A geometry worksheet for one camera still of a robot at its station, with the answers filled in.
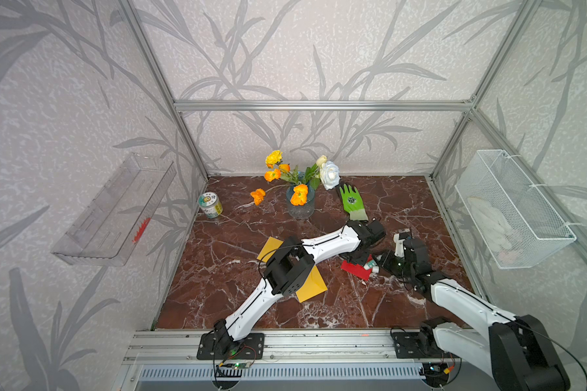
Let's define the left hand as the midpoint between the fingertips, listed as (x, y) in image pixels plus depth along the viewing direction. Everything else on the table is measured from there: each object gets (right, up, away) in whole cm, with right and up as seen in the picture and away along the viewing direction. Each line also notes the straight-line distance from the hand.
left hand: (354, 261), depth 93 cm
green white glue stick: (+5, +1, -7) cm, 9 cm away
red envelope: (+1, -2, -4) cm, 5 cm away
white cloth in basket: (+42, +15, -16) cm, 47 cm away
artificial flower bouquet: (-13, +33, -18) cm, 40 cm away
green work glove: (+2, +22, +16) cm, 27 cm away
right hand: (+6, +4, -5) cm, 9 cm away
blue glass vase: (-21, +18, +15) cm, 31 cm away
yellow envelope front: (-16, -7, -6) cm, 18 cm away
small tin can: (-58, +22, +8) cm, 63 cm away
